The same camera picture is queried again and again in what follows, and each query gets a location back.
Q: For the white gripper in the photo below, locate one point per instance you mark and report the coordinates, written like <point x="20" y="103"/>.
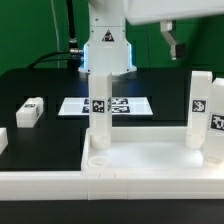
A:
<point x="140" y="12"/>

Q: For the white desk top tray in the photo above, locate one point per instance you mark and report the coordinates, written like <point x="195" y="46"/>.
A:
<point x="146" y="149"/>

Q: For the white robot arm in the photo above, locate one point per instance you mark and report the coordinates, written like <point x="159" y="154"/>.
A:
<point x="107" y="50"/>

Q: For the white front fence bar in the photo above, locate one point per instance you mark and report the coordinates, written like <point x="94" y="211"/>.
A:
<point x="129" y="185"/>

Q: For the white left side block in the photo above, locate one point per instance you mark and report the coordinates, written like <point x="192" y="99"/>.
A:
<point x="3" y="139"/>

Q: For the marker tag base plate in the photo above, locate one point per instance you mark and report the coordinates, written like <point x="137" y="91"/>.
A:
<point x="118" y="105"/>

